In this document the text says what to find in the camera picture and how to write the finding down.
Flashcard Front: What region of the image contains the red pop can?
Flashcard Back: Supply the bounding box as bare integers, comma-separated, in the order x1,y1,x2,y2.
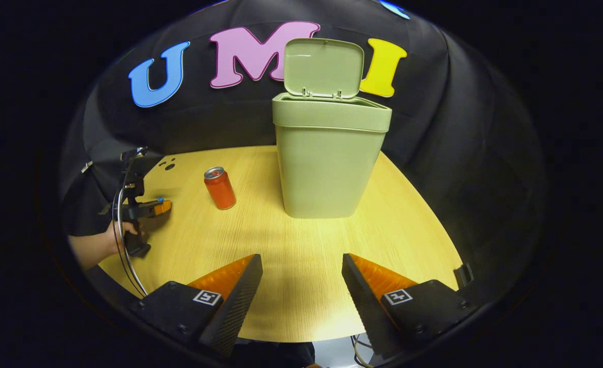
204,166,237,211

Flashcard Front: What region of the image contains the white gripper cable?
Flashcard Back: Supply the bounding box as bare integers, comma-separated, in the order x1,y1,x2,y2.
351,335,374,368

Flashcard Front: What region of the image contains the wooden desktop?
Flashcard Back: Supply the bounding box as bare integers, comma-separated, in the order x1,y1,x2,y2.
98,146,464,343

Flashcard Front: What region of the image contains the black desk edge bracket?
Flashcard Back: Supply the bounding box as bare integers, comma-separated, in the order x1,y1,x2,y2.
454,263,475,289

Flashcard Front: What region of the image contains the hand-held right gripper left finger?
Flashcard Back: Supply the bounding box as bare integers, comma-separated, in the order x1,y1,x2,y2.
130,254,263,357

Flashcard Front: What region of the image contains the black backdrop cloth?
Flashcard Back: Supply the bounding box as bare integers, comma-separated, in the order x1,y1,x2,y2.
58,0,547,317

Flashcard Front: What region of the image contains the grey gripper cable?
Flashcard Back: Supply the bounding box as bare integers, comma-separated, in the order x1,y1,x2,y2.
112,187,148,298

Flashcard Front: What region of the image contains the green garbage bin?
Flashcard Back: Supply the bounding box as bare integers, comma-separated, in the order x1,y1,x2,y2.
272,37,393,219

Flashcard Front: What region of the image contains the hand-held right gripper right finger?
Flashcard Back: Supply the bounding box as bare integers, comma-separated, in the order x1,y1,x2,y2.
342,253,478,358

